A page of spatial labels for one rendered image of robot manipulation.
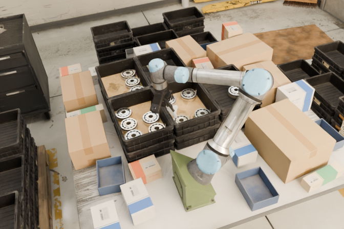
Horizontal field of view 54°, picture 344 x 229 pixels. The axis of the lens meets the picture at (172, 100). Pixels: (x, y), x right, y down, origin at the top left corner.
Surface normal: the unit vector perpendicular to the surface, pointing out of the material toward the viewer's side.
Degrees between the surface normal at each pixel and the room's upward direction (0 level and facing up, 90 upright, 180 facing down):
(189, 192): 90
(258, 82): 48
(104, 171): 0
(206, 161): 63
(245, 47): 0
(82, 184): 0
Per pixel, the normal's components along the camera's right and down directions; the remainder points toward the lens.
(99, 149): 0.32, 0.61
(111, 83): -0.06, -0.76
